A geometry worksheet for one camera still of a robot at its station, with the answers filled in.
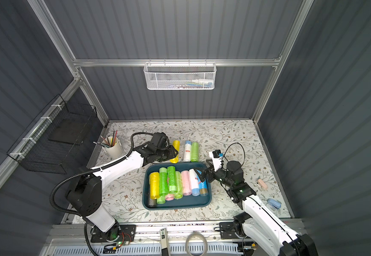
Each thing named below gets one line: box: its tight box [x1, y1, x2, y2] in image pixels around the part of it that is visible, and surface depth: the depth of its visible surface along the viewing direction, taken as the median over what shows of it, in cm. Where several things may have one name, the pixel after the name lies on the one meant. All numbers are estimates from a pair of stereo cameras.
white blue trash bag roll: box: [183, 140, 192, 163], surface depth 101 cm
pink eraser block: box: [257, 178, 269, 190], surface depth 87 cm
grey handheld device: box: [159, 227, 171, 256], surface depth 69 cm
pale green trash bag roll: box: [174, 170, 184, 200], surface depth 84 cm
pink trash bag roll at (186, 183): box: [181, 170, 192, 196], surface depth 87 cm
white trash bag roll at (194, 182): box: [189, 168, 200, 197], surface depth 88 cm
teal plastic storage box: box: [142, 162, 213, 211], surface depth 84 cm
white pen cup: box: [102, 136, 124, 159], surface depth 98 cm
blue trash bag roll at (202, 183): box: [196, 169, 209, 197], surface depth 85 cm
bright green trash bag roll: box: [158, 166, 169, 197], surface depth 84 cm
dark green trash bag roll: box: [167, 165, 178, 195], surface depth 84 cm
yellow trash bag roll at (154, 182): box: [149, 171, 160, 200], surface depth 83 cm
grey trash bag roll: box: [148, 198, 157, 208], surface depth 82 cm
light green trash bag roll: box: [190, 141, 199, 163], surface depth 101 cm
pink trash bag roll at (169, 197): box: [165, 193, 175, 201], surface depth 83 cm
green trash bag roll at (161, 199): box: [156, 195, 166, 205], surface depth 82 cm
